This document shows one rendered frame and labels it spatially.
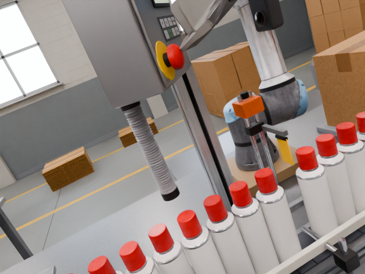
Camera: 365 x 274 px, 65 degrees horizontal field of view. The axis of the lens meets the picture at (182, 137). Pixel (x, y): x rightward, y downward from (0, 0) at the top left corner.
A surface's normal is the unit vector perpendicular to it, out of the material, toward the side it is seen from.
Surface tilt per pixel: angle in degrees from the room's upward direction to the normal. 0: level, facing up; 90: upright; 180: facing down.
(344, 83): 90
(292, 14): 90
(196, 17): 91
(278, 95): 82
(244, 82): 90
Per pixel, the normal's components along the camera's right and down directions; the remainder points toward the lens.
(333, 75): -0.86, 0.44
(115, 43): -0.25, 0.41
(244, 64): 0.30, 0.21
